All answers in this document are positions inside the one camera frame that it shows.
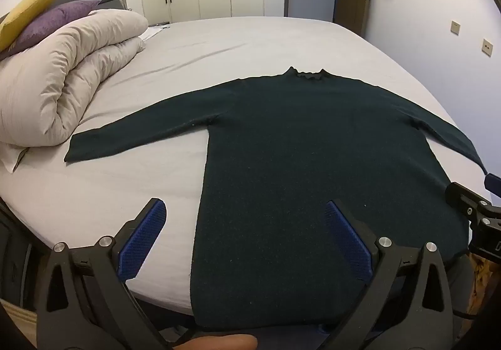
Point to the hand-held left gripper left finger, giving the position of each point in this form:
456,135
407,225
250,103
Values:
143,236

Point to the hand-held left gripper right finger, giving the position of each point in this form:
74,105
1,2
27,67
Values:
348,240

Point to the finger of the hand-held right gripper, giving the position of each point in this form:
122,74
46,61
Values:
494,181
464,197

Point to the dark green sweater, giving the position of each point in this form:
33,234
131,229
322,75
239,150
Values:
293,158

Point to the white pillow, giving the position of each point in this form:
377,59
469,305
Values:
9,158

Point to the beige folded duvet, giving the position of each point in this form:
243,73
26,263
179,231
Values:
58,72

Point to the white papers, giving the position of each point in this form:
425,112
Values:
153,31

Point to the bed with light grey sheet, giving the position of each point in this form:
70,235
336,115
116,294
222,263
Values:
235,44

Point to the purple pillow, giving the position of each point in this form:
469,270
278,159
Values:
54,19

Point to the yellow pillow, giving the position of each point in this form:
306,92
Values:
31,5

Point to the beige wall socket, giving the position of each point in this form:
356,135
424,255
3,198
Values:
455,27
487,47

